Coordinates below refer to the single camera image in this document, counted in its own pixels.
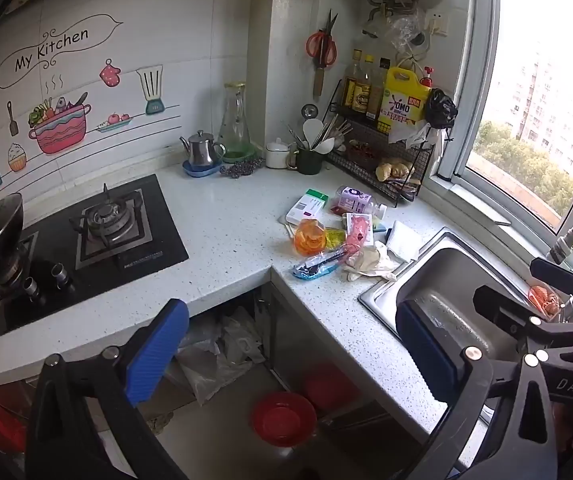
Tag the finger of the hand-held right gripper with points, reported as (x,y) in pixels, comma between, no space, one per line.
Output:
(511,317)
(561,275)

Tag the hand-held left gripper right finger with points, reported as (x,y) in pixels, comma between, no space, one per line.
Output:
(424,355)

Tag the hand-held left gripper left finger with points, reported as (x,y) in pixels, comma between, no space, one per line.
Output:
(156,350)

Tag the white cloth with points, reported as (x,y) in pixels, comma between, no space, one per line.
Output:
(371,262)

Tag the white paper napkin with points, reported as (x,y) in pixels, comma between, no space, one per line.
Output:
(402,240)

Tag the yellow green sponge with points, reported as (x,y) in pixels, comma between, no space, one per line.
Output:
(380,227)

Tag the blue wrapper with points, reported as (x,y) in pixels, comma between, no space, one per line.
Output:
(311,270)

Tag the pink snack packet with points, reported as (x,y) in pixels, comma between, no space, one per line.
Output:
(359,227)

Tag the red plastic bin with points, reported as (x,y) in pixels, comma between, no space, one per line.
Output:
(284,417)

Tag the orange snack packet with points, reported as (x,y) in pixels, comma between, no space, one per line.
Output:
(310,237)

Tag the purple label bottle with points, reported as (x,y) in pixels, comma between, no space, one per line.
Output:
(355,200)

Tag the white green medicine box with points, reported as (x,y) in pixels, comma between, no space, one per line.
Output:
(306,206)

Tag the orange sink scrubber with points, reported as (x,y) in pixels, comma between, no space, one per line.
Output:
(541,297)

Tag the clear plastic bags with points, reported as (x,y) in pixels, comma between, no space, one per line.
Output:
(216,360)

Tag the steel sink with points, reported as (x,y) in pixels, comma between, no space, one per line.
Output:
(446,270)

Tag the black glass gas stove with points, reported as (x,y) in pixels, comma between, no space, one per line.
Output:
(156,250)

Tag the metal cabinet door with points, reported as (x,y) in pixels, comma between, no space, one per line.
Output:
(296,340)

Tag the dark snack packet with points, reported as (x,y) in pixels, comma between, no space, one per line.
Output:
(406,190)

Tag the blue saucer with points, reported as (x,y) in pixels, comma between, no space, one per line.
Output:
(201,172)

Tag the ginger root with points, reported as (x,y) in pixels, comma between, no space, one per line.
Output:
(389,170)

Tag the white plastic bag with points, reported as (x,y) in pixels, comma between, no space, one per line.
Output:
(416,135)

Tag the metal scouring pad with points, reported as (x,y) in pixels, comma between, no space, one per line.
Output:
(241,166)

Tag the steel teapot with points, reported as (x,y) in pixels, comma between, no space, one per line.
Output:
(202,152)

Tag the black plastic bag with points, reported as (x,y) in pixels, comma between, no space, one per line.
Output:
(440,107)

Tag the green saucer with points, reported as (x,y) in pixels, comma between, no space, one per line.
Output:
(247,156)

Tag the dried red chilies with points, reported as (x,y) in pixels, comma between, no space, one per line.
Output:
(361,150)

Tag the dark green mug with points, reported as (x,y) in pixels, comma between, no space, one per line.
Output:
(310,162)

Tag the white lidded jar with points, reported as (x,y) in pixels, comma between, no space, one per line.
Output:
(276,156)

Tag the white spoon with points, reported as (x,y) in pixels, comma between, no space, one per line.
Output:
(324,146)

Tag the yellow detergent bottle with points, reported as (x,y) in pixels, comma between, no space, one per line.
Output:
(404,102)

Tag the glass carafe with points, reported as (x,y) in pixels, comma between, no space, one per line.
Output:
(235,130)

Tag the red spray bottle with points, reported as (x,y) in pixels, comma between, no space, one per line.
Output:
(427,77)

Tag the bundle of chopsticks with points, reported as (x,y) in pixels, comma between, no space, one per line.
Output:
(331,127)

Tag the white spatula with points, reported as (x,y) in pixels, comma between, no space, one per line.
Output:
(311,130)

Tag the dark sauce bottle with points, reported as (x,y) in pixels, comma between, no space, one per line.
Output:
(363,92)
(379,92)
(350,87)

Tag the steel strainer ladle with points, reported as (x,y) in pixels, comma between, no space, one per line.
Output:
(309,110)

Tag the clear hanging plastic bag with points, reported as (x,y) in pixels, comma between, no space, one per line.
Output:
(401,27)

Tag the red scissors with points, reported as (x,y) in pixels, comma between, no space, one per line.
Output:
(316,42)

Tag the kitchen wall sticker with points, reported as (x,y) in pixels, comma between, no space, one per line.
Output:
(59,130)

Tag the white window frame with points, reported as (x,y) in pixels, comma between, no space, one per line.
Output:
(483,35)

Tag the white wall socket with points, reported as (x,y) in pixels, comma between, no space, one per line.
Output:
(436,22)

